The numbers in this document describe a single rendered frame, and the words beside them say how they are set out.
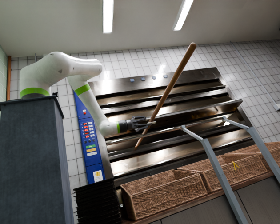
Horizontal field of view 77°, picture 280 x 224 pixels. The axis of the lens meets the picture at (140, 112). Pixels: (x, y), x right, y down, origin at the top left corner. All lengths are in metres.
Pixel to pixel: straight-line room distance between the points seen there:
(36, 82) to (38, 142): 0.32
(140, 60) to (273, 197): 2.05
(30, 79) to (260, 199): 1.66
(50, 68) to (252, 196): 1.54
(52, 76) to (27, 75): 0.12
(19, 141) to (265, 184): 1.62
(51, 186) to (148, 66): 2.10
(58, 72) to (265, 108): 2.71
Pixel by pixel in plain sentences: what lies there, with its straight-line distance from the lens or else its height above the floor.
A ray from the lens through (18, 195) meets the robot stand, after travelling 0.76.
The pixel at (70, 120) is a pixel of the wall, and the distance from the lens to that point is 2.01.
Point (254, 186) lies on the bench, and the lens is 1.65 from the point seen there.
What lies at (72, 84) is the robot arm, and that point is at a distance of 1.37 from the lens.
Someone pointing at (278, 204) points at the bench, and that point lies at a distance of 1.75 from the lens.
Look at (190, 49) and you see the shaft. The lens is 0.83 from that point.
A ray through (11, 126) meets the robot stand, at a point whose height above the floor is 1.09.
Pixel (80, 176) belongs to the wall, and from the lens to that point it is 1.81.
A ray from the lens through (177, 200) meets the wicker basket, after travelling 1.38.
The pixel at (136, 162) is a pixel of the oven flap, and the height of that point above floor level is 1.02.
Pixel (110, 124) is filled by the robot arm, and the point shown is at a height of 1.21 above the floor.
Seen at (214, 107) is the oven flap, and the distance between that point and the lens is 2.33.
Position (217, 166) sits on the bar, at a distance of 1.44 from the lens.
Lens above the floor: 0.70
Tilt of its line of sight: 25 degrees up
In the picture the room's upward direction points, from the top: 18 degrees counter-clockwise
